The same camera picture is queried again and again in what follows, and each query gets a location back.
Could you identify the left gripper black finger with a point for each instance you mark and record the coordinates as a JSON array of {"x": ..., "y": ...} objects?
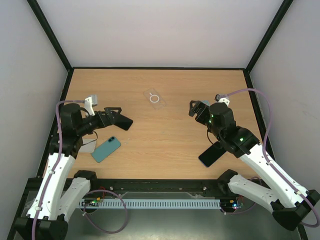
[
  {"x": 112, "y": 109},
  {"x": 115, "y": 118}
]

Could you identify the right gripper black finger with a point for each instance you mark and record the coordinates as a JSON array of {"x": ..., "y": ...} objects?
[
  {"x": 193, "y": 107},
  {"x": 202, "y": 106}
]

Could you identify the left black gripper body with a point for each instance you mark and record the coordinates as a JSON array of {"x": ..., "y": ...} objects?
[{"x": 102, "y": 123}]

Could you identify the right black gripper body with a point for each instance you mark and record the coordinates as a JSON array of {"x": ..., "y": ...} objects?
[{"x": 199, "y": 110}]

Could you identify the black phone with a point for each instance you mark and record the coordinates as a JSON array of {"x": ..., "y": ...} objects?
[{"x": 123, "y": 122}]

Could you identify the white translucent phone case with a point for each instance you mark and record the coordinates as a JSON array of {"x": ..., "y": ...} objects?
[{"x": 88, "y": 145}]

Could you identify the blue phone dark screen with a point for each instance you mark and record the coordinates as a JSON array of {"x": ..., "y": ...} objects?
[{"x": 211, "y": 155}]

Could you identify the light blue phone case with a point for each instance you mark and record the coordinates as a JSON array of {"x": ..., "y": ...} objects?
[{"x": 205, "y": 102}]

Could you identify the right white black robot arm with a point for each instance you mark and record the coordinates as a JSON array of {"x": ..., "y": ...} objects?
[{"x": 288, "y": 201}]

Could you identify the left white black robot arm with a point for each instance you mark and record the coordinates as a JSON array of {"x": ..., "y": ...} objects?
[{"x": 48, "y": 216}]

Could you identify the teal phone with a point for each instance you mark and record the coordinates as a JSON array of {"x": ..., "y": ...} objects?
[{"x": 106, "y": 149}]

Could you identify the clear magsafe phone case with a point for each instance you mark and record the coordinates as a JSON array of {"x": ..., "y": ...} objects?
[{"x": 154, "y": 98}]

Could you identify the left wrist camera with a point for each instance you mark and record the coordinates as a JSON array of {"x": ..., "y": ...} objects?
[{"x": 90, "y": 102}]

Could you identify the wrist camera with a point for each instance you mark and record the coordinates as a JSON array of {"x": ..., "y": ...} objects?
[
  {"x": 221, "y": 98},
  {"x": 90, "y": 102}
]

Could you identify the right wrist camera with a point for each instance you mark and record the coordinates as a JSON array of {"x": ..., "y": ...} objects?
[{"x": 221, "y": 98}]

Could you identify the black aluminium frame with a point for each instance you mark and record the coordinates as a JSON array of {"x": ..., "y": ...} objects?
[{"x": 159, "y": 184}]

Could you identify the white slotted cable duct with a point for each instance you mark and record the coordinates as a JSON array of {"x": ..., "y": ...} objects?
[{"x": 206, "y": 204}]

